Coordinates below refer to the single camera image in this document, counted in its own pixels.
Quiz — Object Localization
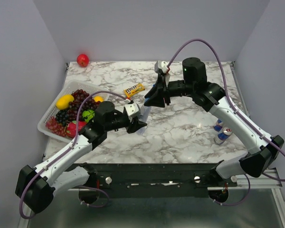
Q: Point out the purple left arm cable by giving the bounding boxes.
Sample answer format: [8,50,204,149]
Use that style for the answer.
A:
[19,90,133,219]

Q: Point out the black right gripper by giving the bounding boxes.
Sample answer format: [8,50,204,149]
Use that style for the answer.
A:
[143,74,194,108]

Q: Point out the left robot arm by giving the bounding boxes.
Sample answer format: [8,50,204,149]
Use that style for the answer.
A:
[15,101,150,219]

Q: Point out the white plastic basket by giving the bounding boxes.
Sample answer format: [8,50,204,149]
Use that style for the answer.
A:
[38,80,110,143]

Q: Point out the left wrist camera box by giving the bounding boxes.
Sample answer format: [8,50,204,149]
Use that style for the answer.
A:
[124,103,141,118]

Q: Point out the red apple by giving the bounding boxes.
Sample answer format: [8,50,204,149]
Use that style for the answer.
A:
[76,54,90,67]

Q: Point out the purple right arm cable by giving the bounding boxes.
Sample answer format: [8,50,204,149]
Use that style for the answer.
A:
[167,38,285,206]

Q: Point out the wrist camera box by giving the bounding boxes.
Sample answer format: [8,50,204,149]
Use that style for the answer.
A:
[124,103,141,118]
[154,60,170,76]

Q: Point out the red bull can front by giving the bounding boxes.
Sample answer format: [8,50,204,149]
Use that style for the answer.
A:
[214,126,233,145]

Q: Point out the aluminium frame rail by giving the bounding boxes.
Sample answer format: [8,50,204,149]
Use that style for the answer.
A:
[206,62,283,189]

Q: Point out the light red grape bunch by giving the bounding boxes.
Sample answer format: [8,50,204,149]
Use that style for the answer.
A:
[46,116,66,137]

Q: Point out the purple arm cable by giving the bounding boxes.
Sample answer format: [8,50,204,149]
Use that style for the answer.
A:
[19,90,133,219]
[167,38,285,206]

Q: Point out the red bull can rear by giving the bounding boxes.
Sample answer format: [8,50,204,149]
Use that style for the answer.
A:
[213,119,224,132]

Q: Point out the yellow m&m candy packet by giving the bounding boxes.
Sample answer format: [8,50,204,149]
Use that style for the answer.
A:
[123,83,145,98]

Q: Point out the dark red grape bunch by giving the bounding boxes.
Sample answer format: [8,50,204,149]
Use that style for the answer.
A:
[67,89,103,122]

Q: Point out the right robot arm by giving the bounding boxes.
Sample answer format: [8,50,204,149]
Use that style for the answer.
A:
[144,57,284,186]

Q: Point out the blue tinted plastic bottle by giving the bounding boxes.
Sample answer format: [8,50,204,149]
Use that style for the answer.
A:
[136,105,152,135]

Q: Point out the yellow mango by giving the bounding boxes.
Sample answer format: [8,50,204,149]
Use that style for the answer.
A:
[56,94,74,110]

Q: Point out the green toy fruit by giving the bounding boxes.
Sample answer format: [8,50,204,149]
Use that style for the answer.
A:
[82,109,95,123]

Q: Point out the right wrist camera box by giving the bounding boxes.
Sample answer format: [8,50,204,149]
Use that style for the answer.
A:
[154,60,170,76]

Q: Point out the red bull can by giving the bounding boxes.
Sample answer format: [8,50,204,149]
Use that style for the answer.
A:
[214,126,233,145]
[213,119,224,132]

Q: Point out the pink dragon fruit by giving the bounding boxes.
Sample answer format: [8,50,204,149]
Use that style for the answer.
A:
[65,121,86,138]

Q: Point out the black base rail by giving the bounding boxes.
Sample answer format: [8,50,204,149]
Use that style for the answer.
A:
[67,163,237,199]

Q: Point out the dark blue grape bunch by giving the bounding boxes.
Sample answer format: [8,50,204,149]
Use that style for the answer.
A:
[55,109,69,127]

